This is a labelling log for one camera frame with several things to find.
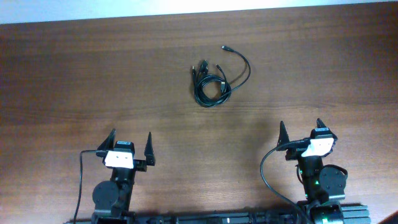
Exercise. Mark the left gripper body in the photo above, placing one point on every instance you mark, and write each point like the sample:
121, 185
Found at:
140, 165

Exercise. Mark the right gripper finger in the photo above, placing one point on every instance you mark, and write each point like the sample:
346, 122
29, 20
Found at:
320, 123
283, 137

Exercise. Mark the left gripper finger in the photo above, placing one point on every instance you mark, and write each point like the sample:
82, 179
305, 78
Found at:
149, 152
108, 143

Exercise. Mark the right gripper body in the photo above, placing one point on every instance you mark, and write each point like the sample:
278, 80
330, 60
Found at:
295, 153

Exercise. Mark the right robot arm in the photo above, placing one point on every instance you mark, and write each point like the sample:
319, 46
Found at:
324, 185

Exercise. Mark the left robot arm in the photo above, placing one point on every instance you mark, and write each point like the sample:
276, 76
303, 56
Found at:
112, 197

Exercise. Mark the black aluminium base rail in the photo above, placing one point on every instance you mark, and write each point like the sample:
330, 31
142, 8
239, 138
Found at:
347, 214

